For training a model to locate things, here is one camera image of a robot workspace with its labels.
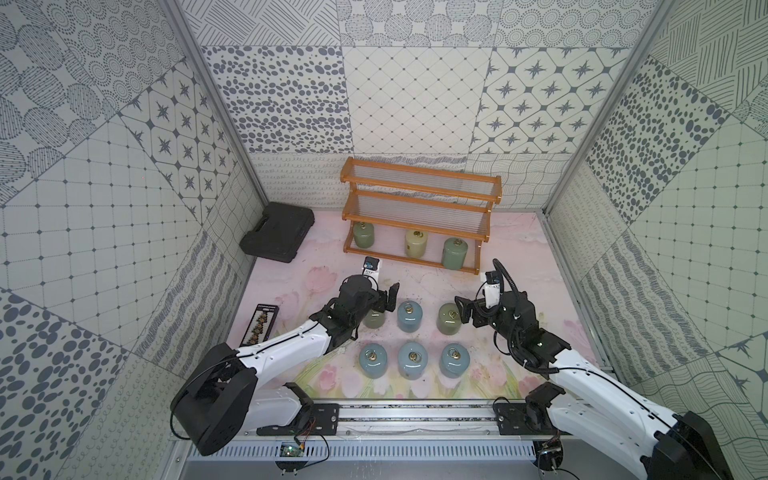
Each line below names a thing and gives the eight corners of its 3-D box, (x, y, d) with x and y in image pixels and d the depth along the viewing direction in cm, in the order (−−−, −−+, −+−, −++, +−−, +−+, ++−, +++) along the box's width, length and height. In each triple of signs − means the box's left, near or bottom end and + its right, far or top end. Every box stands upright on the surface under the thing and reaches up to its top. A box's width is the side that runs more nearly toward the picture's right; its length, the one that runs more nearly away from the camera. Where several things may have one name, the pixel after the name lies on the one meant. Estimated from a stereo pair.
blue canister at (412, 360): (398, 380, 82) (399, 370, 75) (398, 353, 87) (398, 341, 80) (426, 380, 82) (429, 370, 75) (424, 353, 87) (427, 341, 80)
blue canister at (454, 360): (440, 378, 83) (444, 369, 76) (438, 352, 87) (441, 342, 80) (465, 378, 83) (472, 369, 76) (462, 352, 87) (467, 342, 81)
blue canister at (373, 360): (361, 378, 82) (358, 369, 76) (362, 353, 87) (360, 342, 80) (388, 378, 82) (387, 369, 76) (388, 353, 87) (388, 342, 80)
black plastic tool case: (244, 254, 109) (238, 244, 104) (274, 211, 123) (269, 201, 119) (292, 263, 106) (288, 254, 102) (316, 219, 120) (314, 209, 116)
